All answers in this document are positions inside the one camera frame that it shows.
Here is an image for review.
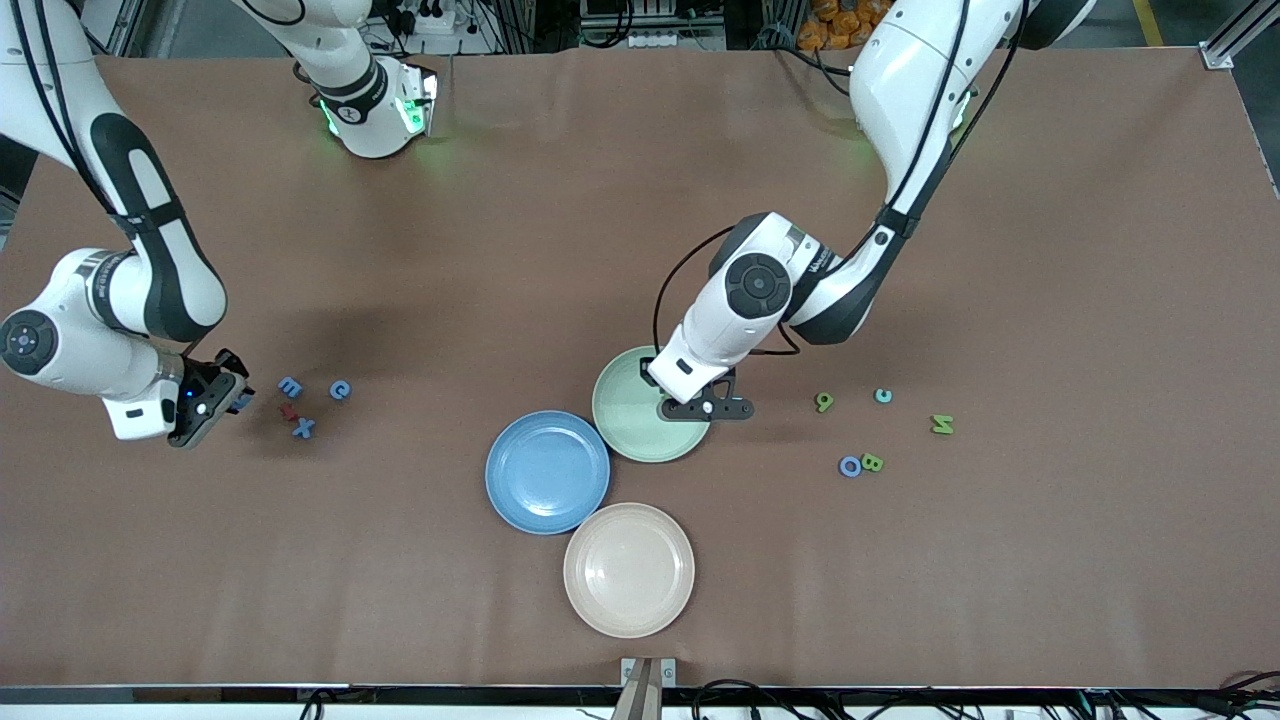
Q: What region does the green plate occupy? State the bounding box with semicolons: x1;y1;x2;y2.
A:
591;345;715;464

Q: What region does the blue plate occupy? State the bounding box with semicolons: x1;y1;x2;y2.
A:
485;410;611;536

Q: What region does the beige plate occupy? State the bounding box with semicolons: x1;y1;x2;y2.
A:
563;502;696;639

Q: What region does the orange bags pile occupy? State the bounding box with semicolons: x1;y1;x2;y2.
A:
797;0;886;51

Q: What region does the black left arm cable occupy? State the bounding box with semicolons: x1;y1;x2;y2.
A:
653;0;1031;359

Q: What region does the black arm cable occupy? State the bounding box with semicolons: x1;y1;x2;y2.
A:
653;0;1031;359
5;0;136;236

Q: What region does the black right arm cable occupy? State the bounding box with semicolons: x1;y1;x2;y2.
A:
5;0;136;236

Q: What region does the metal table edge bracket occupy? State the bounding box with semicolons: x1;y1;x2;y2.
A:
612;656;679;720

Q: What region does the aluminium frame profile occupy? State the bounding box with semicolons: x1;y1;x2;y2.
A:
1200;0;1280;71

